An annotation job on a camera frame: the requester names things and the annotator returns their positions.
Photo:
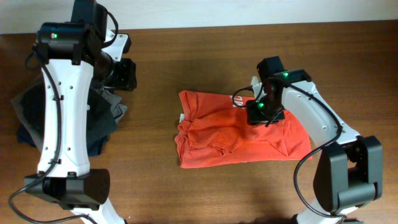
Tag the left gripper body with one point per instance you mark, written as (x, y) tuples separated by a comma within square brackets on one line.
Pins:
[(122, 76)]

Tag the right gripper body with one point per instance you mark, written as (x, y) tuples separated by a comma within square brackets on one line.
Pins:
[(261, 112)]

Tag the orange t-shirt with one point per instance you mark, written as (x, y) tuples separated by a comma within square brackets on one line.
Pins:
[(214, 131)]

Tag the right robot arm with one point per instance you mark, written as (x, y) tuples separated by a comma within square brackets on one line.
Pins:
[(350, 167)]

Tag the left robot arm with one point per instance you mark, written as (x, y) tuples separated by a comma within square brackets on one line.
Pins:
[(73, 56)]

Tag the dark folded clothes pile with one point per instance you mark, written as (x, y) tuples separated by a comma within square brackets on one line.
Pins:
[(104, 110)]

